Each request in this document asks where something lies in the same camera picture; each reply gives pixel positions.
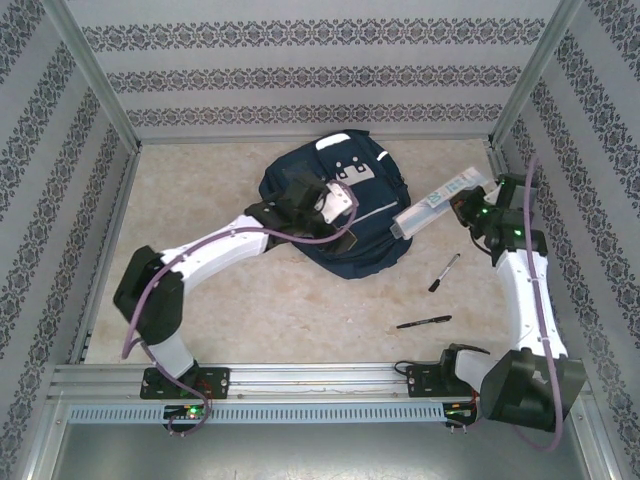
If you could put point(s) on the aluminium frame post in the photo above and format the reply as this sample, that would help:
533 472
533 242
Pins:
535 70
95 80

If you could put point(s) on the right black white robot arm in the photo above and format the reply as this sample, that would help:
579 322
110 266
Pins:
530 310

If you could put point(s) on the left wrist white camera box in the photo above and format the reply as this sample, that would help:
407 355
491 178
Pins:
337 202

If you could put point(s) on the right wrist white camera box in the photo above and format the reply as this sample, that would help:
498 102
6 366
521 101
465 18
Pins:
495 192

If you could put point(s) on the clear ruler stationery pack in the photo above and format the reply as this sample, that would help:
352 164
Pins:
430 207

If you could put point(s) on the grey metal panel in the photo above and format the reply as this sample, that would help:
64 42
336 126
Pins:
320 455

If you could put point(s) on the aluminium rear frame bar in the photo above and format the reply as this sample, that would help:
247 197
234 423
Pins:
225 139

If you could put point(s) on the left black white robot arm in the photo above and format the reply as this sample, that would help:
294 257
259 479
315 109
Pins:
220 247

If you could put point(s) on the aluminium mounting rail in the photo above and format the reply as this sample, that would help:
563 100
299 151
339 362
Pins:
310 382

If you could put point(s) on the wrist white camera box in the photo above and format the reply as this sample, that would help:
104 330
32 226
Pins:
337 202
495 192

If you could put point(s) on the black pen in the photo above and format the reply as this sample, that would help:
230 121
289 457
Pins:
425 321

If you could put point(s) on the aluminium side frame rail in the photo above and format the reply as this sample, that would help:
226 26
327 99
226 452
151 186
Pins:
496 157
122 200

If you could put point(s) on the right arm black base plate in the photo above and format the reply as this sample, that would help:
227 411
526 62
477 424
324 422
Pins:
417 382

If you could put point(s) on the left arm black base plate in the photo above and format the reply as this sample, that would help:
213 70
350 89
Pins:
220 382

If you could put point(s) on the navy blue backpack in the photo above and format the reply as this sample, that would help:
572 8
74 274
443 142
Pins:
370 250

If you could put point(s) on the black white marker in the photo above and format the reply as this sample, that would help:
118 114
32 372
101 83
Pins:
445 272

